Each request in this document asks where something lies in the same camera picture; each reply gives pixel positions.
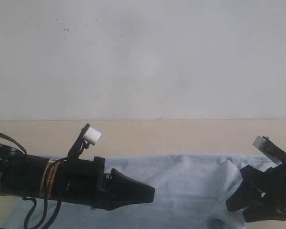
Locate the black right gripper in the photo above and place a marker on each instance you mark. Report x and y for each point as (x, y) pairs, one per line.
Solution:
(263, 193)

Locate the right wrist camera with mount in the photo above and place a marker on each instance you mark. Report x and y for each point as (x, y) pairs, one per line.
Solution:
(270, 150)

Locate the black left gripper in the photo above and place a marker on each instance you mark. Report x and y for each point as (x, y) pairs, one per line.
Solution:
(84, 182)

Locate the light blue fluffy towel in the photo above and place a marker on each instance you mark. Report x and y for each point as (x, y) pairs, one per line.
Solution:
(190, 193)

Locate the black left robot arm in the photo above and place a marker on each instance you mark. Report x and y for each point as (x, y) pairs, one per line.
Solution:
(23, 176)

